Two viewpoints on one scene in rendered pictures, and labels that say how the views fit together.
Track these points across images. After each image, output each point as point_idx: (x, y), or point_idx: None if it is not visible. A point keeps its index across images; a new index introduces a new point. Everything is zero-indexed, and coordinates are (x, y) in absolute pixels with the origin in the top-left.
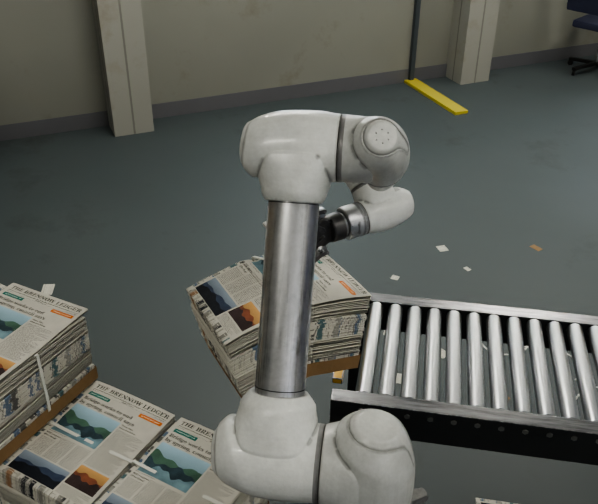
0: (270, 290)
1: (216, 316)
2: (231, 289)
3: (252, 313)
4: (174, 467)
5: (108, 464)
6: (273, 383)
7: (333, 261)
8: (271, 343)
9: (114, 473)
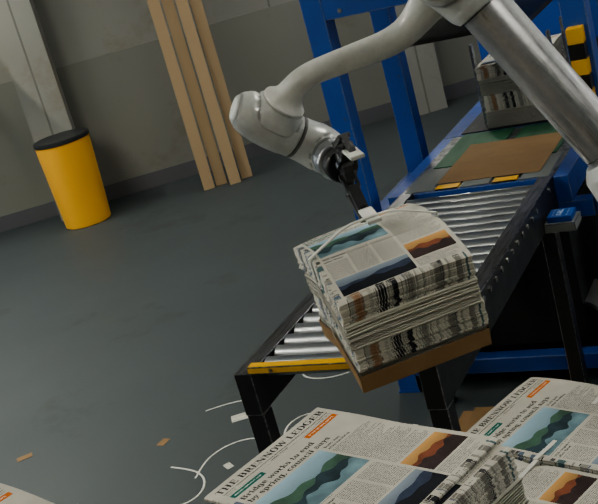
0: (556, 62)
1: (417, 266)
2: (369, 263)
3: (427, 240)
4: (547, 429)
5: (539, 478)
6: None
7: (328, 232)
8: (593, 99)
9: (556, 470)
